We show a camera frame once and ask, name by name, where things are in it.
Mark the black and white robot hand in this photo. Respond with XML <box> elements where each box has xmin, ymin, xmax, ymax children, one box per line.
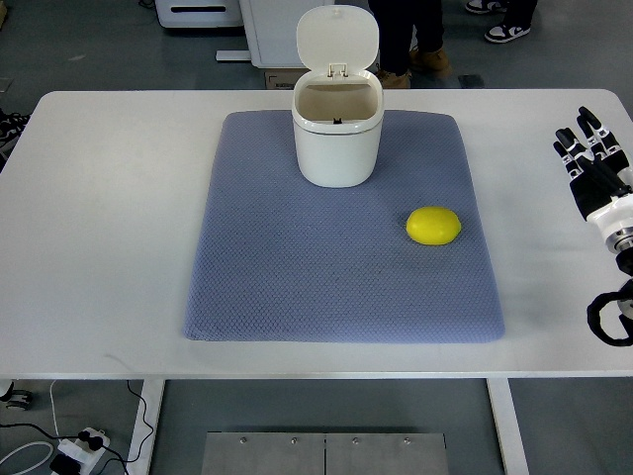
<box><xmin>553</xmin><ymin>106</ymin><xmax>632</xmax><ymax>254</ymax></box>

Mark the yellow lemon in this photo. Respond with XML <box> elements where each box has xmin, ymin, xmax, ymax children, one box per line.
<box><xmin>406</xmin><ymin>206</ymin><xmax>462</xmax><ymax>245</ymax></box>

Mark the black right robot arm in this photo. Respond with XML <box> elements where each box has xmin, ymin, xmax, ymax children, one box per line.
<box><xmin>587</xmin><ymin>240</ymin><xmax>632</xmax><ymax>347</ymax></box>

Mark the white trash bin open lid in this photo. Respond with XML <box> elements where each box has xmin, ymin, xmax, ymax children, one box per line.
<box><xmin>292</xmin><ymin>5</ymin><xmax>385</xmax><ymax>188</ymax></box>

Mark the person in black-white sneakers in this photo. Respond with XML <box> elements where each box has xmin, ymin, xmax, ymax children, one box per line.
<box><xmin>465</xmin><ymin>0</ymin><xmax>538</xmax><ymax>45</ymax></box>

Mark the person in tan boots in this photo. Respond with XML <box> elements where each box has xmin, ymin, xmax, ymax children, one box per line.
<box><xmin>368</xmin><ymin>0</ymin><xmax>451</xmax><ymax>89</ymax></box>

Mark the right white table leg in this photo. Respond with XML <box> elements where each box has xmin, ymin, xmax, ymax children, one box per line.
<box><xmin>487</xmin><ymin>378</ymin><xmax>529</xmax><ymax>475</ymax></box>

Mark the white table leg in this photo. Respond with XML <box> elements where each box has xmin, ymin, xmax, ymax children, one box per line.
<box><xmin>127</xmin><ymin>379</ymin><xmax>165</xmax><ymax>475</ymax></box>
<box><xmin>487</xmin><ymin>378</ymin><xmax>529</xmax><ymax>475</ymax></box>

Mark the blue quilted mat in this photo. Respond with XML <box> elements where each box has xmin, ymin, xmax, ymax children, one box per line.
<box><xmin>183</xmin><ymin>110</ymin><xmax>504</xmax><ymax>343</ymax></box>

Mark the cardboard box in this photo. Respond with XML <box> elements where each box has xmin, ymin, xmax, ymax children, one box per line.
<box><xmin>264</xmin><ymin>68</ymin><xmax>306</xmax><ymax>90</ymax></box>

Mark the white cabinet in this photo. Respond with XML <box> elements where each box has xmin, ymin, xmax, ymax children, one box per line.
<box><xmin>215</xmin><ymin>0</ymin><xmax>382</xmax><ymax>69</ymax></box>

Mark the white appliance with slot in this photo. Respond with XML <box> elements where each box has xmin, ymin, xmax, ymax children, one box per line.
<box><xmin>154</xmin><ymin>0</ymin><xmax>243</xmax><ymax>29</ymax></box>

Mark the left white table leg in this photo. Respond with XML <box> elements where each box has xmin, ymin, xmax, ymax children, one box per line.
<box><xmin>127</xmin><ymin>379</ymin><xmax>165</xmax><ymax>475</ymax></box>

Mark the black-white shoe at left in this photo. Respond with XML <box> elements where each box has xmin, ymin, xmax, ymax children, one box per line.
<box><xmin>0</xmin><ymin>110</ymin><xmax>31</xmax><ymax>154</ymax></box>

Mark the white power strip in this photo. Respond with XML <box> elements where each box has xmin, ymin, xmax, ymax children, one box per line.
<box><xmin>57</xmin><ymin>427</ymin><xmax>110</xmax><ymax>474</ymax></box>

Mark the grey metal base plate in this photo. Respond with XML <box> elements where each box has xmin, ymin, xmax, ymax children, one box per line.
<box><xmin>202</xmin><ymin>432</ymin><xmax>449</xmax><ymax>474</ymax></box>

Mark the black power cable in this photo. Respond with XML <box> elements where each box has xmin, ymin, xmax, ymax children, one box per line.
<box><xmin>0</xmin><ymin>379</ymin><xmax>155</xmax><ymax>475</ymax></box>

